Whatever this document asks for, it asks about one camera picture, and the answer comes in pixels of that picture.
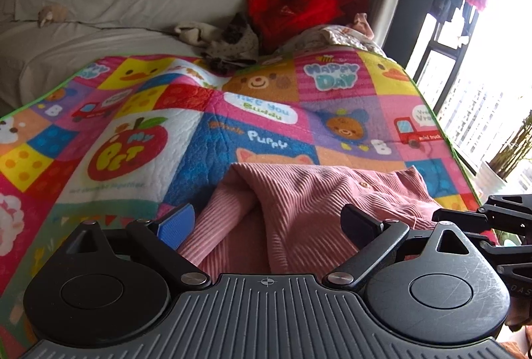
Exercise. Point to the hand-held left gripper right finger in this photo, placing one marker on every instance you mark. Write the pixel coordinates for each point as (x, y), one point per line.
(359, 224)

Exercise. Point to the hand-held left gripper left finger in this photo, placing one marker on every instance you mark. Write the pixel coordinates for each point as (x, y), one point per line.
(176, 224)

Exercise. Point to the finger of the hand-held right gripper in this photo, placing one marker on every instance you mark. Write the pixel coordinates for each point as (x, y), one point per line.
(457, 217)
(511, 204)

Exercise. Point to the pink ribbed sweater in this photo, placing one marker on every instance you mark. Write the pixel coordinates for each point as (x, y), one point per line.
(291, 209)

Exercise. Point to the white plant pot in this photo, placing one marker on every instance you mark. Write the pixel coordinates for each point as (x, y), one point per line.
(490, 180)

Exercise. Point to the green stalk plant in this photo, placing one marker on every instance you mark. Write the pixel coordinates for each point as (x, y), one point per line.
(515, 147)

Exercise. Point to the colourful printed play mat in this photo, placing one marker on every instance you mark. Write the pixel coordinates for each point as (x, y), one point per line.
(187, 134)

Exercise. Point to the floral white cloth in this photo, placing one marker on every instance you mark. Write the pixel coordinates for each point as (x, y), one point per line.
(332, 36)

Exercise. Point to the beige cloth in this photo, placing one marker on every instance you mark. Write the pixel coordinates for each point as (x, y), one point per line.
(193, 33)

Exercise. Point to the grey dotted cloth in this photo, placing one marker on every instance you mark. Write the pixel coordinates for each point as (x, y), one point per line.
(239, 41)

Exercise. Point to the small pink garment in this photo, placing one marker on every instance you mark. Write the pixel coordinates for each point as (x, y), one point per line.
(363, 25)

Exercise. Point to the sofa with grey cover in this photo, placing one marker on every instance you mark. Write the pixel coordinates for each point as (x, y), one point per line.
(83, 38)

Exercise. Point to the red jacket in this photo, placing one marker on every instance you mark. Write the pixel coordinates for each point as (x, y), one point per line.
(291, 9)

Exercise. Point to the beige plush toy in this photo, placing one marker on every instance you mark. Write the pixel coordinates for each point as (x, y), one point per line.
(53, 14)

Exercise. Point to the black window frame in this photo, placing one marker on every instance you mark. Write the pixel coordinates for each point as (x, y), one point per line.
(432, 47)

